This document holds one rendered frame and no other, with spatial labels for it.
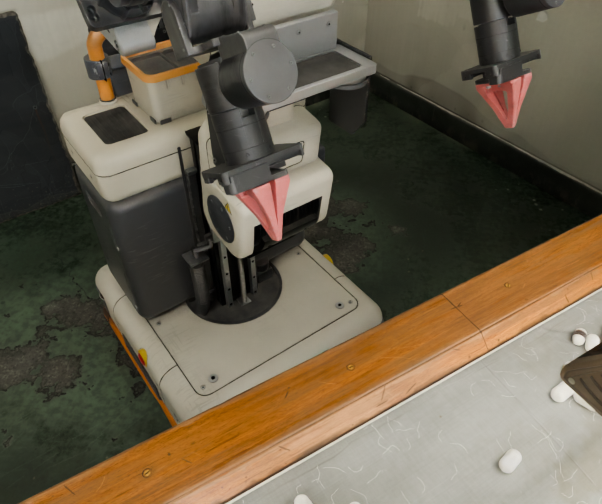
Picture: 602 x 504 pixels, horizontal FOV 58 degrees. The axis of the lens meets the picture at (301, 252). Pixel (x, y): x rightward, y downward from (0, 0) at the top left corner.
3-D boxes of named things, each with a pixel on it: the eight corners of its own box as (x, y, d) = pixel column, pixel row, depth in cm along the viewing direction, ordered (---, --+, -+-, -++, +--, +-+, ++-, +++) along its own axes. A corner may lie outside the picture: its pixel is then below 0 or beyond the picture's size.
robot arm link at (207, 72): (230, 50, 60) (183, 63, 58) (258, 38, 54) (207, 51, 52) (249, 111, 62) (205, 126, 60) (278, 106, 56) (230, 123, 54)
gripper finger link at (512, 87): (549, 117, 81) (542, 52, 78) (519, 131, 78) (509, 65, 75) (511, 119, 87) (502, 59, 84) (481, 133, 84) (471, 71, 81)
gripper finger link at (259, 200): (325, 227, 62) (303, 148, 59) (273, 252, 59) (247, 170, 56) (296, 221, 68) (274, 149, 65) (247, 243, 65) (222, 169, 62)
